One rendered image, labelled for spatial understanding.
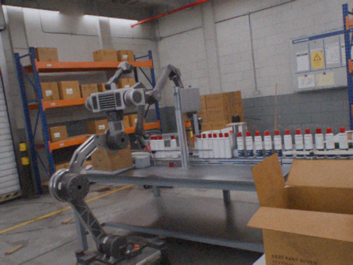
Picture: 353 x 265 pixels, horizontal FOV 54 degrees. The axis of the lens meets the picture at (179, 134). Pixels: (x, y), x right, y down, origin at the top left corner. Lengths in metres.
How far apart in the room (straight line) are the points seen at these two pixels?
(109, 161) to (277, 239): 2.07
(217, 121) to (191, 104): 3.68
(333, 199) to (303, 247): 0.27
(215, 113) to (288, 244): 5.36
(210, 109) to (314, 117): 2.05
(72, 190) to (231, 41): 6.07
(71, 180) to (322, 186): 1.67
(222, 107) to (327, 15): 2.51
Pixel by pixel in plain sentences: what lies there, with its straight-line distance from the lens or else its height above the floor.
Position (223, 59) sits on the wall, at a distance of 8.07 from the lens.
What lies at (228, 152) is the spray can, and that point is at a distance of 2.81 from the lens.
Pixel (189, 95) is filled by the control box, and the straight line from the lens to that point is 2.81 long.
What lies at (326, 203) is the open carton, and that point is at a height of 0.96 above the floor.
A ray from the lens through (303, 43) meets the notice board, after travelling 7.12.
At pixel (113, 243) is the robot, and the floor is 0.39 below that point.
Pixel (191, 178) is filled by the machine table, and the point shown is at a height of 0.83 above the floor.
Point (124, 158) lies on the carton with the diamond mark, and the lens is 3.14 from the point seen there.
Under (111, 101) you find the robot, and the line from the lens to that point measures 2.72.
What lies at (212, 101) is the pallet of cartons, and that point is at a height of 1.25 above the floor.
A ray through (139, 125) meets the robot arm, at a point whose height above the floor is 1.20.
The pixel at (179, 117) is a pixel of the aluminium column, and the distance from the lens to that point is 2.82.
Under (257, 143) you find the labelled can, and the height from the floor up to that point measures 0.99.
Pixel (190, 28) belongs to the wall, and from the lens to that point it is 8.64.
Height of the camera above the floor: 1.41
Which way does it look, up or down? 6 degrees down
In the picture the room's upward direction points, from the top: 7 degrees counter-clockwise
